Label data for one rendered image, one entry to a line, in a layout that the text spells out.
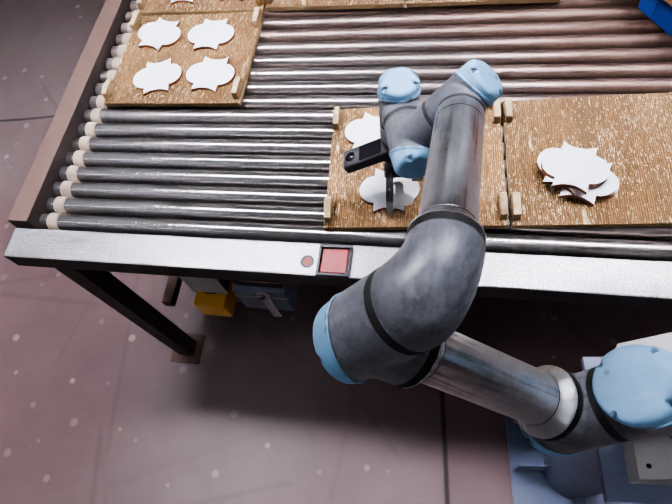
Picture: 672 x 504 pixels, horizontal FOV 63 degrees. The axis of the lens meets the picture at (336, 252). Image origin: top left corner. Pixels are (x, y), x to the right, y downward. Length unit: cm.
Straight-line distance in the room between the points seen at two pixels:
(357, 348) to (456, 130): 33
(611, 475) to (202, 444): 145
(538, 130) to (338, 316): 86
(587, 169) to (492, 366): 62
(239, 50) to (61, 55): 210
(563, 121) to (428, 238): 85
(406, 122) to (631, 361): 50
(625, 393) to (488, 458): 120
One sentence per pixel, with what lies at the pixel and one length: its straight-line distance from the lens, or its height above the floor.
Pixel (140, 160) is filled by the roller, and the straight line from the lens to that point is 159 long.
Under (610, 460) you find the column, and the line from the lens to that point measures 121.
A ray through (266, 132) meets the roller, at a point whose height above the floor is 92.
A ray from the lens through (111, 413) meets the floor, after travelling 239.
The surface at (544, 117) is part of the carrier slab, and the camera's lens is 144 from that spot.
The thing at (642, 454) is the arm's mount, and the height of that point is 95.
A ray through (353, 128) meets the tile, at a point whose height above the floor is 95.
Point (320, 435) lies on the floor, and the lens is 209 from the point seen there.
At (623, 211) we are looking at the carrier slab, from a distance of 133.
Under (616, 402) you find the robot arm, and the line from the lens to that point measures 90.
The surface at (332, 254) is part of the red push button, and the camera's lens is 125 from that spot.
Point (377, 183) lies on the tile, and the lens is 130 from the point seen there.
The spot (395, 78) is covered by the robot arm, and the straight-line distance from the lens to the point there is 102.
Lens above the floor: 203
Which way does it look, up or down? 62 degrees down
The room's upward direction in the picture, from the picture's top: 20 degrees counter-clockwise
